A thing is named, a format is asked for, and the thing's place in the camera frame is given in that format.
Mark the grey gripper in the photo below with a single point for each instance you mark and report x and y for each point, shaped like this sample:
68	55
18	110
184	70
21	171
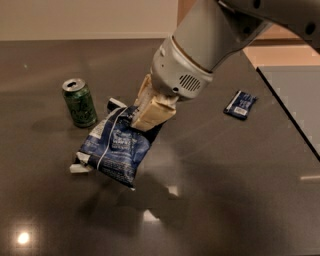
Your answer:
176	70

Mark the blue chip bag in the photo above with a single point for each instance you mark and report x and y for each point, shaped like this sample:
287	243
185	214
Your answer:
113	147

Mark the small blue snack packet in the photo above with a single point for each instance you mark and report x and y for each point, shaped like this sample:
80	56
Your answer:
240	105

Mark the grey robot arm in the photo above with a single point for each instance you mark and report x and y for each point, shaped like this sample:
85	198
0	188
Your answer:
212	31

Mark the green soda can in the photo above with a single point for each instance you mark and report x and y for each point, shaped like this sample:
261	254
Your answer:
78	99

